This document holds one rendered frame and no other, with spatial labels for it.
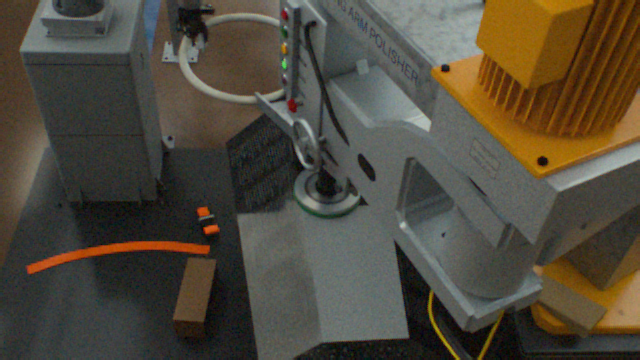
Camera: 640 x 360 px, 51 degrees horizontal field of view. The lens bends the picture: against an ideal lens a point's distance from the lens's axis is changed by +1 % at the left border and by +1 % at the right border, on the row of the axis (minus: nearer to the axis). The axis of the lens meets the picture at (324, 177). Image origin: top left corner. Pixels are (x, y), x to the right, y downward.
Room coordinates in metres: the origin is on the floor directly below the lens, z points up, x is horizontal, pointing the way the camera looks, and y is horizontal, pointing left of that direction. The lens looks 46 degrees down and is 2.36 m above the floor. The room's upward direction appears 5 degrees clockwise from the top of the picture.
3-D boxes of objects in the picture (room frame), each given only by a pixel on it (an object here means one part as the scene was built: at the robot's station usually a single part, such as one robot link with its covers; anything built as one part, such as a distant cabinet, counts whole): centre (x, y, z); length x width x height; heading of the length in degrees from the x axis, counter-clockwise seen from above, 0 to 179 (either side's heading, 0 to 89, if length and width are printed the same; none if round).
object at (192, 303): (1.49, 0.48, 0.07); 0.30 x 0.12 x 0.12; 1
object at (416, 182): (1.11, -0.21, 1.28); 0.74 x 0.23 x 0.49; 32
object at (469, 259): (0.89, -0.36, 1.32); 0.19 x 0.19 x 0.20
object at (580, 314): (1.11, -0.71, 0.80); 0.20 x 0.10 x 0.05; 47
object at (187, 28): (2.08, 0.54, 1.00); 0.09 x 0.08 x 0.12; 152
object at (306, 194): (1.45, -0.01, 0.83); 0.21 x 0.21 x 0.01
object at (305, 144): (1.28, 0.03, 1.18); 0.15 x 0.10 x 0.15; 32
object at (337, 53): (1.38, -0.05, 1.30); 0.36 x 0.22 x 0.45; 32
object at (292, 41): (1.45, 0.12, 1.35); 0.08 x 0.03 x 0.28; 32
